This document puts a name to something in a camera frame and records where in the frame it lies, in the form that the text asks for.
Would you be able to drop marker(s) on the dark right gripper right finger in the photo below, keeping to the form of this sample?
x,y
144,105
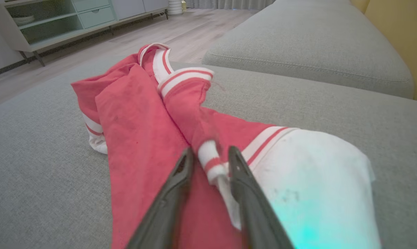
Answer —
x,y
257,211

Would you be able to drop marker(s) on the red white basketball jersey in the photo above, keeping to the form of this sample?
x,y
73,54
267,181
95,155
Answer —
x,y
142,138

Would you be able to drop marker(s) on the grey pleated curtain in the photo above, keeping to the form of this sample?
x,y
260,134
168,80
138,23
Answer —
x,y
229,4

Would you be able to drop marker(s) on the small yellow object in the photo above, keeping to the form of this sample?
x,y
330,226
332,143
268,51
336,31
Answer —
x,y
184,5

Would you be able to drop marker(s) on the white ribbed plant pot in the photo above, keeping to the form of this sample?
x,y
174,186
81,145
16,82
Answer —
x,y
175,7

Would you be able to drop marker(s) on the yellow sofa back cushion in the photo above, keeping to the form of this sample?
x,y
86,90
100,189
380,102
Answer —
x,y
402,41

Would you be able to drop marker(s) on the white bowl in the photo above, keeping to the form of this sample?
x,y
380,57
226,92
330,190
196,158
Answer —
x,y
23,20

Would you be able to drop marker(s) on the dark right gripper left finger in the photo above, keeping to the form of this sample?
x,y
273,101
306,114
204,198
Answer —
x,y
163,211

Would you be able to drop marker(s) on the large grey sofa seat cushion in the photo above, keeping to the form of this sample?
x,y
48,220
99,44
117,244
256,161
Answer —
x,y
39,173

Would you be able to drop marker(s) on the pale low sideboard cabinet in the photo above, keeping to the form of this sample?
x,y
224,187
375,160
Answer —
x,y
94,17

